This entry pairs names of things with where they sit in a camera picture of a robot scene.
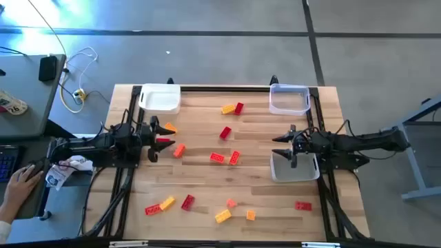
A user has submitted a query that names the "white plastic bin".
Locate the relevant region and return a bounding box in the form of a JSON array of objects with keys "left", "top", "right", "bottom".
[{"left": 138, "top": 83, "right": 182, "bottom": 115}]

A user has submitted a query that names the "silver metal bracket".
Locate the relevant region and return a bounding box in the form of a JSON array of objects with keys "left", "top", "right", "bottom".
[
  {"left": 301, "top": 242, "right": 341, "bottom": 248},
  {"left": 109, "top": 240, "right": 149, "bottom": 248}
]

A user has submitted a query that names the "person's hand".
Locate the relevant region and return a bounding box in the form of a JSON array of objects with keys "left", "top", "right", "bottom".
[{"left": 3, "top": 164, "right": 45, "bottom": 207}]

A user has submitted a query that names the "white numbered tag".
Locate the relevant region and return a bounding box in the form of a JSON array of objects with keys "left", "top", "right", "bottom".
[{"left": 0, "top": 88, "right": 29, "bottom": 116}]

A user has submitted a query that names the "white cable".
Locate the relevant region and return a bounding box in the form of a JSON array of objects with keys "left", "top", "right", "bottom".
[{"left": 64, "top": 45, "right": 99, "bottom": 91}]

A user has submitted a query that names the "black power adapter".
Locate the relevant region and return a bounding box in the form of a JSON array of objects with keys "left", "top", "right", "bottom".
[{"left": 38, "top": 55, "right": 59, "bottom": 83}]

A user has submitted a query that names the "black aluminium table frame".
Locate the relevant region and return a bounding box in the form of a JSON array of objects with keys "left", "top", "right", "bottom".
[{"left": 77, "top": 84, "right": 372, "bottom": 248}]

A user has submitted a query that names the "thin grey cable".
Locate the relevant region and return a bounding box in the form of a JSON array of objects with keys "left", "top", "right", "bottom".
[{"left": 26, "top": 0, "right": 68, "bottom": 56}]

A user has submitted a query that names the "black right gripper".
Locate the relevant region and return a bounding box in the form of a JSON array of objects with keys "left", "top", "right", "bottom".
[{"left": 271, "top": 124, "right": 334, "bottom": 169}]

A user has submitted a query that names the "dark grey desk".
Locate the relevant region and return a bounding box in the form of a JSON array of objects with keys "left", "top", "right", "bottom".
[{"left": 0, "top": 136, "right": 58, "bottom": 221}]

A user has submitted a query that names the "light grey desk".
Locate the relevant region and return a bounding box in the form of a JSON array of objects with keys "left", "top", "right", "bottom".
[{"left": 0, "top": 54, "right": 67, "bottom": 139}]

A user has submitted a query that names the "black keyboard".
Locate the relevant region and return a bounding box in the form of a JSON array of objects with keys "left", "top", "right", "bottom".
[{"left": 0, "top": 144, "right": 21, "bottom": 183}]

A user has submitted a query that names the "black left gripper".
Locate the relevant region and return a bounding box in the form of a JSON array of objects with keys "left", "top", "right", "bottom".
[{"left": 134, "top": 115, "right": 177, "bottom": 163}]

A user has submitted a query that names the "person's forearm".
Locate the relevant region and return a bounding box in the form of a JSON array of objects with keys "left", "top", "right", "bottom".
[{"left": 0, "top": 199, "right": 18, "bottom": 245}]

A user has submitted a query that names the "yellow cable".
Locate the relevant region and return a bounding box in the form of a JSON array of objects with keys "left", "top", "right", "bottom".
[{"left": 59, "top": 74, "right": 85, "bottom": 114}]

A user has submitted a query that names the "clear plastic bin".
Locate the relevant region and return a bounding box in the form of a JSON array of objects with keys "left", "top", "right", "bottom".
[{"left": 268, "top": 83, "right": 311, "bottom": 116}]

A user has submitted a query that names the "grey metal desk frame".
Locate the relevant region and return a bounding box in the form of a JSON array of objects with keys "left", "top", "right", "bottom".
[{"left": 378, "top": 94, "right": 441, "bottom": 202}]

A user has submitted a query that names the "white printed snack bag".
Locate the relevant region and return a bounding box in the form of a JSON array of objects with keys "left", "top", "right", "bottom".
[{"left": 45, "top": 154, "right": 94, "bottom": 192}]

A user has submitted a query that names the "black floor cable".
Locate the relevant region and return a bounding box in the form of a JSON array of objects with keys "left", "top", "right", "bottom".
[{"left": 0, "top": 45, "right": 28, "bottom": 56}]

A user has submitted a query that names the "grey plastic bin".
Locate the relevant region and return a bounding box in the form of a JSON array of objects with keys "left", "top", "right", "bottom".
[{"left": 269, "top": 151, "right": 320, "bottom": 183}]

